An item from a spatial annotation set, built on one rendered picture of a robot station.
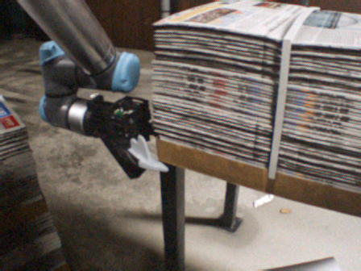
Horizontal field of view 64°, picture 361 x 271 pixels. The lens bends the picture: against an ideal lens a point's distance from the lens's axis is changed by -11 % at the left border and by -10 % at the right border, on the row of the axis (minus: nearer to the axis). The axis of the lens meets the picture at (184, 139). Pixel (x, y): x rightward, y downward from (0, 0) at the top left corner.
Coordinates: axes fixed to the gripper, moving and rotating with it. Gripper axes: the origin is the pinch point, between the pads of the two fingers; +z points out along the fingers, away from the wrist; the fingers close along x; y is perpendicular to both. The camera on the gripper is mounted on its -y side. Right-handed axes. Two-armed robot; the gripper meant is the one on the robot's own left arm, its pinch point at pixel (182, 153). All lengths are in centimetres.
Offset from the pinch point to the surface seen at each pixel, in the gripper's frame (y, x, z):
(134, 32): -85, 323, -260
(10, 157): 0.5, -16.6, -29.6
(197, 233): -83, 44, -22
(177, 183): -20.2, 11.7, -9.0
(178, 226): -35.3, 10.3, -9.0
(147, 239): -82, 30, -39
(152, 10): -51, 326, -228
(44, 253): -27.8, -19.2, -30.1
